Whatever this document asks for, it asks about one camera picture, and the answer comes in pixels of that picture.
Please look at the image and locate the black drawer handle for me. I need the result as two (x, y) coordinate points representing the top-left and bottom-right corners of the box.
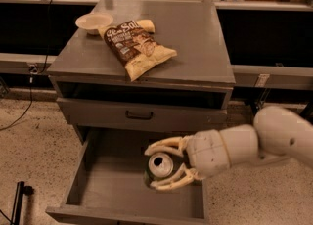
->
(125, 111), (154, 120)

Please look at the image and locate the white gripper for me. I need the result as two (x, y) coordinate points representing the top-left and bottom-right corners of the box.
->
(144, 130), (230, 191)

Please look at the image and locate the brown yellow chip bag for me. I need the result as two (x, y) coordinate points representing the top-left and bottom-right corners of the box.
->
(98, 20), (177, 81)

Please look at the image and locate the open grey bottom drawer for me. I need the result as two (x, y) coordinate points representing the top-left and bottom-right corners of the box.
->
(46, 128), (207, 225)

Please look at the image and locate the grey drawer cabinet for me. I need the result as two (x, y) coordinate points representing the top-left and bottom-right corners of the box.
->
(48, 0), (235, 141)

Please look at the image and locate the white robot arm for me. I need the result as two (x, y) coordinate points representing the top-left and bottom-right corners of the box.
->
(144, 106), (313, 191)

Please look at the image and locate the closed grey drawer front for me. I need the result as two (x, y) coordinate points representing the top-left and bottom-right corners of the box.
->
(57, 98), (227, 133)

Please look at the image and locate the white bowl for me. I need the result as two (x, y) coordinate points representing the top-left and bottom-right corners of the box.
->
(75, 13), (113, 35)

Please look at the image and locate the black table leg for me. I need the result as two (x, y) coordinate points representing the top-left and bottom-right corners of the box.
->
(248, 101), (263, 115)

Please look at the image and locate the long grey counter rail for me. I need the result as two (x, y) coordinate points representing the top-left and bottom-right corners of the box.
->
(0, 53), (313, 91)

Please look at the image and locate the black stand bottom left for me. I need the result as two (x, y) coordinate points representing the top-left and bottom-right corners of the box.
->
(0, 181), (34, 225)

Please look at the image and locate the green soda can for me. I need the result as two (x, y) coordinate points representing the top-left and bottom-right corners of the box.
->
(144, 153), (180, 188)

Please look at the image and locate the black power cable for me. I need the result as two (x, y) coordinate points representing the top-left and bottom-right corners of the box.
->
(0, 0), (65, 132)

